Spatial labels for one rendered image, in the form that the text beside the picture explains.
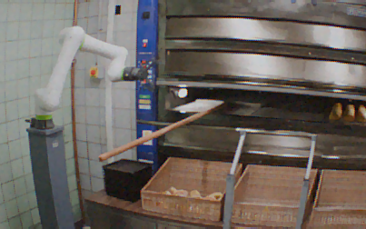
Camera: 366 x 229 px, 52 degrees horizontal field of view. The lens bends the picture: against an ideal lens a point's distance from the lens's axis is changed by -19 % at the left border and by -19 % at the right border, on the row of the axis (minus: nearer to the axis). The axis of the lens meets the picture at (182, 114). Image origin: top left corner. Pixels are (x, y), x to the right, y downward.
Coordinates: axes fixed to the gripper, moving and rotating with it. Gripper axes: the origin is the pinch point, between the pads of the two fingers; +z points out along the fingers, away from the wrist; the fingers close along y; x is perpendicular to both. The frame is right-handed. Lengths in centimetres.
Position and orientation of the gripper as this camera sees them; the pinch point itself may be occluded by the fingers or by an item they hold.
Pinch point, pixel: (163, 74)
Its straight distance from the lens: 265.2
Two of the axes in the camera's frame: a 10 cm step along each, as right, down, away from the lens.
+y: 0.0, 9.9, 1.7
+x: -4.1, 1.5, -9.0
